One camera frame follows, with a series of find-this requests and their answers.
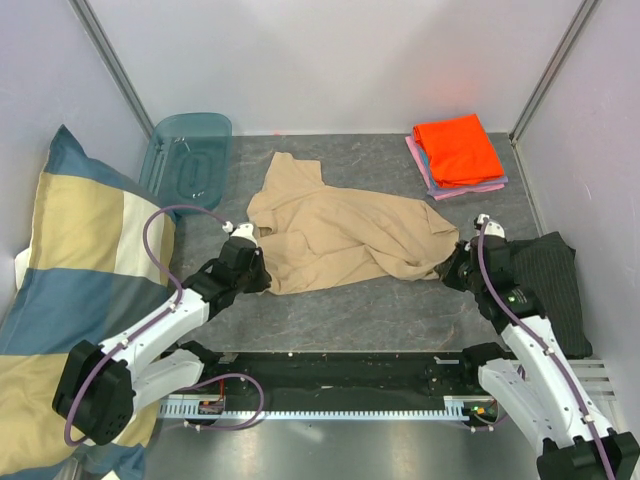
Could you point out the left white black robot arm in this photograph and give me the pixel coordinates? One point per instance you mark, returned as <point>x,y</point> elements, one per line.
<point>103,386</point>

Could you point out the blue plastic bin lid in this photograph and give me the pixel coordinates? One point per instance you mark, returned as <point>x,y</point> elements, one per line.
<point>187,159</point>

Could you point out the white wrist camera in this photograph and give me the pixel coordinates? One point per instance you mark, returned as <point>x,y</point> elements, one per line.
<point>245,230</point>
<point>489,232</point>

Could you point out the blue beige striped pillow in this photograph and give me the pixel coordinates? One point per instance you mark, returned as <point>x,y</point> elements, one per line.
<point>98,243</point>

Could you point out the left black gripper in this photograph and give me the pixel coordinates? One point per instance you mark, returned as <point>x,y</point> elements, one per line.
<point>263,280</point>

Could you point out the aluminium frame post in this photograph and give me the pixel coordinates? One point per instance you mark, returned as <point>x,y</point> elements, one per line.
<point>560,55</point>
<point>98,36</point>

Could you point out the pink folded t shirt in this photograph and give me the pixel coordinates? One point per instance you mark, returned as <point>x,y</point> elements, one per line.
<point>442,194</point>

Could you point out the orange folded t shirt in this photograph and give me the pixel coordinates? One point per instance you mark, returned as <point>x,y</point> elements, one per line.
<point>459,150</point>

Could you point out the aluminium floor rails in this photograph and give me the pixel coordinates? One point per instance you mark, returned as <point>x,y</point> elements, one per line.
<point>594,377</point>

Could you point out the left aluminium frame post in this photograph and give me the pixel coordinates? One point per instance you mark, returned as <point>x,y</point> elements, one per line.
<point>98,36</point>

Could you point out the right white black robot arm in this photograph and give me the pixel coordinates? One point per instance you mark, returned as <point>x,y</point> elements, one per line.
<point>530,376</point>

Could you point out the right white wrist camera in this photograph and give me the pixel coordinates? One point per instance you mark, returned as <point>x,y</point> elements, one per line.
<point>489,232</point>

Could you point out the white slotted cable duct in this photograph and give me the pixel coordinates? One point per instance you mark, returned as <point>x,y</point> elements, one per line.
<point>194,408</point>

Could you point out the dark striped folded garment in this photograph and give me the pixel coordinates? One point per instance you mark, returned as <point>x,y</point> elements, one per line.
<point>546,265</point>

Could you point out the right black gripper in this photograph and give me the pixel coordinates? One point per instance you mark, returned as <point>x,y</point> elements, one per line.
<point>446,270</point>

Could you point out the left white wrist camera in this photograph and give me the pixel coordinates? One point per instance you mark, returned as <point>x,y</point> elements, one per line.
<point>245,230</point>

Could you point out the beige t shirt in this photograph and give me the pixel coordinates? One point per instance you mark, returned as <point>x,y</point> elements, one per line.
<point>315,236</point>

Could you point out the right aluminium frame post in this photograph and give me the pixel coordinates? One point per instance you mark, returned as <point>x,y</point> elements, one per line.
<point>560,55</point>

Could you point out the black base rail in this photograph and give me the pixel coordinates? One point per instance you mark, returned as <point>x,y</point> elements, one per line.
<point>343,379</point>

